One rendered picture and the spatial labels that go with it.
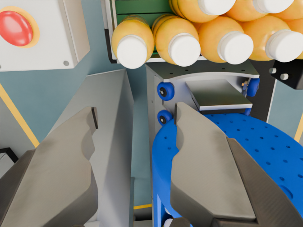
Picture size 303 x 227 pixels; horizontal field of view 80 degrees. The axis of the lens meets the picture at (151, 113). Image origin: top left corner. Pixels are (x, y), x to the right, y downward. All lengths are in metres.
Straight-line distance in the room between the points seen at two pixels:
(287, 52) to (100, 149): 0.56
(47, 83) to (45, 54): 1.34
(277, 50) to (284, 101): 1.68
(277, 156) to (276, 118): 1.67
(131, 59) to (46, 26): 0.10
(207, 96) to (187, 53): 0.15
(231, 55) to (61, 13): 0.22
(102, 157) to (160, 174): 0.35
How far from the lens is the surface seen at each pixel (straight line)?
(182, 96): 0.47
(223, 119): 0.45
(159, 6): 0.44
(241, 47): 0.28
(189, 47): 0.26
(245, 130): 0.43
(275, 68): 0.52
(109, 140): 0.69
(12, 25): 0.26
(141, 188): 2.29
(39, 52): 0.27
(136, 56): 0.25
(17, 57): 0.29
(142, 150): 1.84
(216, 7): 0.26
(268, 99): 1.67
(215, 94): 0.40
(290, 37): 0.31
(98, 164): 0.61
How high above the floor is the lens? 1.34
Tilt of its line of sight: 58 degrees down
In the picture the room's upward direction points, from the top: 173 degrees clockwise
